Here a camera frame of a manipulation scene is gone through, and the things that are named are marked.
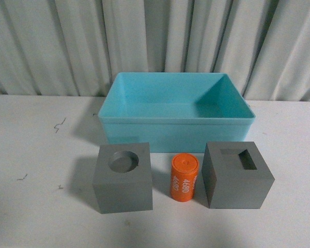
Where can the white pleated curtain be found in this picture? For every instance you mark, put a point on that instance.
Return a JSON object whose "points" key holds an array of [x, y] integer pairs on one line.
{"points": [[76, 48]]}

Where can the gray cube with round hole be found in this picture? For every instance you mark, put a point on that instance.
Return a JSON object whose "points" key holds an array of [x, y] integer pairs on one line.
{"points": [[122, 180]]}

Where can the gray cube with rectangular slot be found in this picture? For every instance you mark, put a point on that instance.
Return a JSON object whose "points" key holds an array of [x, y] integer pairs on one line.
{"points": [[235, 175]]}

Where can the light blue plastic box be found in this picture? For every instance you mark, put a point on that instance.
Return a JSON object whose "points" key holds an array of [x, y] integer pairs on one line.
{"points": [[174, 112]]}

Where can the orange cylinder part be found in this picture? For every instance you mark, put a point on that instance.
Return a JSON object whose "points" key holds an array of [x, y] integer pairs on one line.
{"points": [[184, 172]]}

